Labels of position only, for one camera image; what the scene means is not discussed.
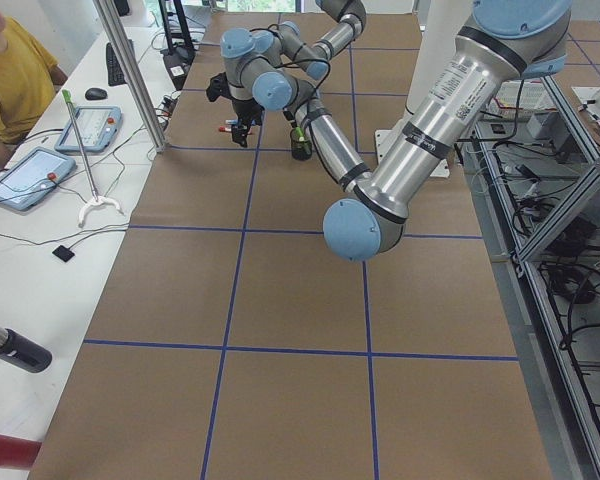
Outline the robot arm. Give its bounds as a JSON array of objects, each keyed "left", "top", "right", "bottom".
[
  {"left": 243, "top": 1, "right": 571, "bottom": 261},
  {"left": 206, "top": 1, "right": 366, "bottom": 148}
]

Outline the teach pendant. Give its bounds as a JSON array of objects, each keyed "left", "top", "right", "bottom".
[
  {"left": 0, "top": 147, "right": 76, "bottom": 212},
  {"left": 54, "top": 106, "right": 122, "bottom": 154}
]

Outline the red bottle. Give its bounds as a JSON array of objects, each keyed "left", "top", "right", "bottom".
[{"left": 0, "top": 434, "right": 42, "bottom": 470}]

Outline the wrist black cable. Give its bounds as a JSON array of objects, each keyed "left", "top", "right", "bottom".
[
  {"left": 282, "top": 87, "right": 324, "bottom": 126},
  {"left": 249, "top": 27, "right": 331, "bottom": 81}
]

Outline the far teach pendant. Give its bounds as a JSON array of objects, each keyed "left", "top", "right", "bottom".
[{"left": 54, "top": 106, "right": 122, "bottom": 154}]

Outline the man in yellow shirt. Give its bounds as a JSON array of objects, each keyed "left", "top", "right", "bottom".
[{"left": 0, "top": 12, "right": 68, "bottom": 168}]

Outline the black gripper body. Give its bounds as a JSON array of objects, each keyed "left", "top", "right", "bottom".
[{"left": 232, "top": 98, "right": 263, "bottom": 125}]

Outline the near teach pendant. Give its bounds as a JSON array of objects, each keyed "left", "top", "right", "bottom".
[{"left": 0, "top": 147, "right": 76, "bottom": 212}]

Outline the reacher stick green handle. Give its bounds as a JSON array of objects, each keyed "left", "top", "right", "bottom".
[{"left": 61, "top": 89, "right": 123, "bottom": 228}]

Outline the black thermos bottle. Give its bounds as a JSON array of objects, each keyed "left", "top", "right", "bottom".
[{"left": 0, "top": 326, "right": 52, "bottom": 373}]

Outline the small black square pad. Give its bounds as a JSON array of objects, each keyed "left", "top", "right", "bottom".
[{"left": 52, "top": 245, "right": 75, "bottom": 263}]

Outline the dark brown box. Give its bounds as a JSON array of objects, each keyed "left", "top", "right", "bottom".
[{"left": 161, "top": 46, "right": 196, "bottom": 91}]

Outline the black computer mouse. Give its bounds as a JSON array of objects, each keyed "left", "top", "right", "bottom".
[{"left": 84, "top": 87, "right": 108, "bottom": 101}]

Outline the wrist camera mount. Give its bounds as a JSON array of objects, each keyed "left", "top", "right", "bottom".
[{"left": 206, "top": 72, "right": 232, "bottom": 102}]

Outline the brown paper table mat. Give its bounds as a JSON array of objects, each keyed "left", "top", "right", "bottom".
[{"left": 31, "top": 13, "right": 552, "bottom": 479}]

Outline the black keyboard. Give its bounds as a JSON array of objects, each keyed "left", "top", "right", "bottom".
[{"left": 105, "top": 42, "right": 126, "bottom": 87}]

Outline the aluminium frame post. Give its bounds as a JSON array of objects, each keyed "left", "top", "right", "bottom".
[{"left": 93, "top": 0, "right": 166, "bottom": 153}]

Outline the black mesh pen cup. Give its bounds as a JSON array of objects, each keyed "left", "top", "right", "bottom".
[{"left": 290, "top": 127, "right": 312, "bottom": 161}]

